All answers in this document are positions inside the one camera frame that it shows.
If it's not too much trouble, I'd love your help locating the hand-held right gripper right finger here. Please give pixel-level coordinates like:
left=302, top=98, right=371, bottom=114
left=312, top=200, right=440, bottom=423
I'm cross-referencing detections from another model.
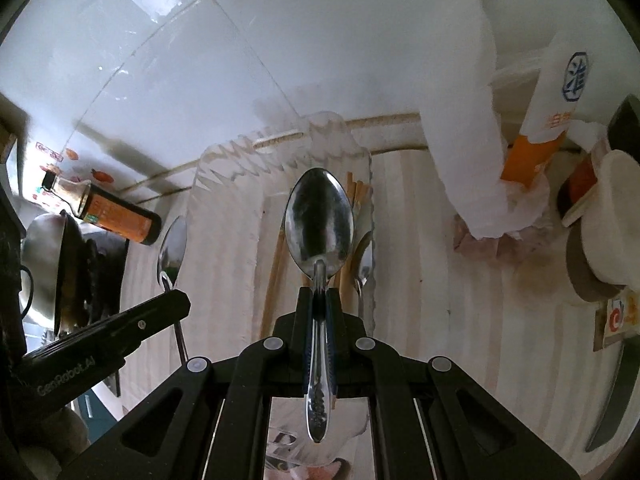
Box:
left=325, top=287, right=583, bottom=480

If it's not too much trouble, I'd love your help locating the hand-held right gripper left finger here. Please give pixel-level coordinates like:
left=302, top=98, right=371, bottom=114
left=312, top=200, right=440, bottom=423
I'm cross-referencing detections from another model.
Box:
left=57, top=286, right=314, bottom=480

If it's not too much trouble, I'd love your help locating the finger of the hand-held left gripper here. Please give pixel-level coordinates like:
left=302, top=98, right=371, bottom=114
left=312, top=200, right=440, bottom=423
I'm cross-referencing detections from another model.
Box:
left=22, top=290, right=192, bottom=361

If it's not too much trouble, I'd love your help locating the gold banded wooden chopstick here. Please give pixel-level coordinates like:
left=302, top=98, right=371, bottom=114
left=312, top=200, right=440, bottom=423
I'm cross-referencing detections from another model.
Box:
left=260, top=225, right=291, bottom=342

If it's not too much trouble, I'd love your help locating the small metal spoon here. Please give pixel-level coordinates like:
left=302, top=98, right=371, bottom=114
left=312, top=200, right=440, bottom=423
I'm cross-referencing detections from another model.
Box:
left=157, top=215, right=190, bottom=364

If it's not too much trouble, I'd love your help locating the clear plastic tray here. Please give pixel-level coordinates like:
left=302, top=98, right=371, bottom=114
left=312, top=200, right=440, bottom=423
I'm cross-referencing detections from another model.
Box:
left=189, top=110, right=377, bottom=344

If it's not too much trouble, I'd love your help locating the large metal spoon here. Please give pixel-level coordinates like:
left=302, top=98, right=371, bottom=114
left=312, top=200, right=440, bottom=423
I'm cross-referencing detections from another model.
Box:
left=352, top=232, right=375, bottom=334
left=284, top=167, right=357, bottom=444

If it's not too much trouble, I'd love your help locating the black gas stove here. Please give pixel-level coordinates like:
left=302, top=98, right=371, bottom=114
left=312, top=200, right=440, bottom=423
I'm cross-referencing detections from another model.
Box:
left=82, top=236, right=130, bottom=322

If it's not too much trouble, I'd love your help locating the cat print striped mat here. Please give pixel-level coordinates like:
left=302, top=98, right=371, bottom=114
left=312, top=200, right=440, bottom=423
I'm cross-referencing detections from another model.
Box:
left=119, top=145, right=632, bottom=480

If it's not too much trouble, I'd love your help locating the metal wok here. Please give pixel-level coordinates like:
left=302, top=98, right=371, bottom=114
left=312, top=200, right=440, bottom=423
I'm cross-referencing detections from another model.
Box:
left=19, top=210, right=99, bottom=336

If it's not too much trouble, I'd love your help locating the soy sauce bottle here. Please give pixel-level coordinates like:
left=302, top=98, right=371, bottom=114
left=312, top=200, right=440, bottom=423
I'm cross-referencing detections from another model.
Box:
left=41, top=170, right=163, bottom=247

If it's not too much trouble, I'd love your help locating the white plastic bag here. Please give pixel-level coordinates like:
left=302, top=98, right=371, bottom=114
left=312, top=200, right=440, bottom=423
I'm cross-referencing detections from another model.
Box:
left=419, top=0, right=554, bottom=242

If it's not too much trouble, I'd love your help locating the dark flat panel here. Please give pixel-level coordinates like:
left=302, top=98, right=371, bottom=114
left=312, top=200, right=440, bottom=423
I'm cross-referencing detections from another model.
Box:
left=584, top=330, right=640, bottom=454

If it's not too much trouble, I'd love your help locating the packet with red logo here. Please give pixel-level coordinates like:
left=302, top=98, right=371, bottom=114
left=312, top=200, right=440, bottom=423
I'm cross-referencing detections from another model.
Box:
left=594, top=294, right=640, bottom=352

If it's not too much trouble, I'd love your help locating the red brown jar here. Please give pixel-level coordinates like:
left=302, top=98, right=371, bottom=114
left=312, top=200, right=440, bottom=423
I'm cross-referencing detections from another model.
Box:
left=556, top=154, right=607, bottom=227

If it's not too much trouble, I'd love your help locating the white lidded grey jar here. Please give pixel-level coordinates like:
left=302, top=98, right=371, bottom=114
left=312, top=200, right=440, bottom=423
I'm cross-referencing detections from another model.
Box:
left=565, top=150, right=640, bottom=304

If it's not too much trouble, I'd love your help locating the orange and white packet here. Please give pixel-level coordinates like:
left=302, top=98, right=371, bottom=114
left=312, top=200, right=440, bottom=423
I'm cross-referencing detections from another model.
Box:
left=500, top=35, right=594, bottom=194

